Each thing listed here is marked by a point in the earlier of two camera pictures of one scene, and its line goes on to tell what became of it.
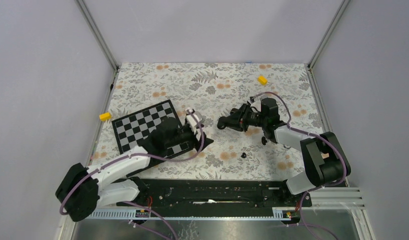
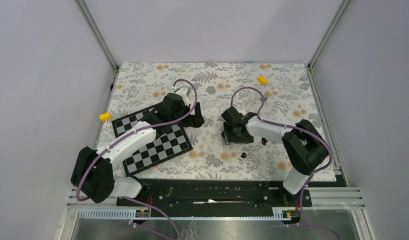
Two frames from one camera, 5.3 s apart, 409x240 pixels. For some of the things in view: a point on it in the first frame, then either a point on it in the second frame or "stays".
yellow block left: (105, 116) stays
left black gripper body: (188, 135) to (184, 109)
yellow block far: (262, 80) stays
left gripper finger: (206, 141) to (196, 120)
